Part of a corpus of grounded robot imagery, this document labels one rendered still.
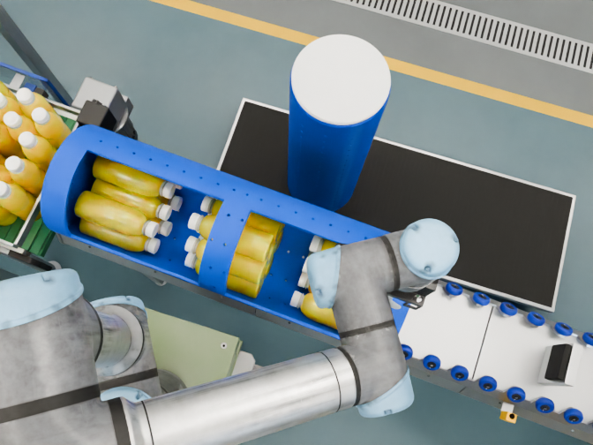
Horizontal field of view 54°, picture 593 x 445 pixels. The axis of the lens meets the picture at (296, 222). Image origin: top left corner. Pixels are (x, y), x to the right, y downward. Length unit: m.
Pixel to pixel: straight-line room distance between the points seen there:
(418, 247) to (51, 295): 0.43
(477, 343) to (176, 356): 0.81
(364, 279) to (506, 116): 2.27
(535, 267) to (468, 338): 1.01
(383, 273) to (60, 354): 0.39
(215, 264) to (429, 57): 1.92
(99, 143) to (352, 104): 0.67
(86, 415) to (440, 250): 0.44
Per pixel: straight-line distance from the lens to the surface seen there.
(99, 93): 1.93
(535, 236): 2.63
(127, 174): 1.48
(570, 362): 1.57
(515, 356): 1.69
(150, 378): 1.07
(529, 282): 2.58
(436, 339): 1.62
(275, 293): 1.53
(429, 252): 0.75
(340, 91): 1.65
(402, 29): 3.04
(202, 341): 1.24
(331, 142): 1.72
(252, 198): 1.35
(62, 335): 0.65
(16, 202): 1.66
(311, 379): 0.71
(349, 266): 0.74
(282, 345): 2.50
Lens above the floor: 2.49
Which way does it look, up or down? 75 degrees down
